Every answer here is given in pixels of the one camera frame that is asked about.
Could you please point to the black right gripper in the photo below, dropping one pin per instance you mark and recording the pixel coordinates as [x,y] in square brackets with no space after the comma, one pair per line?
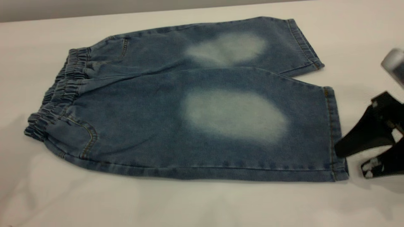
[389,105]

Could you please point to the blue denim kids pants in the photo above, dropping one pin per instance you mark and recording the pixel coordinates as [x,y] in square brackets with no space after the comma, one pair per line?
[142,126]

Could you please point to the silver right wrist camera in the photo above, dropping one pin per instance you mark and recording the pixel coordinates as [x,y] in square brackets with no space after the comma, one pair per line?
[396,64]

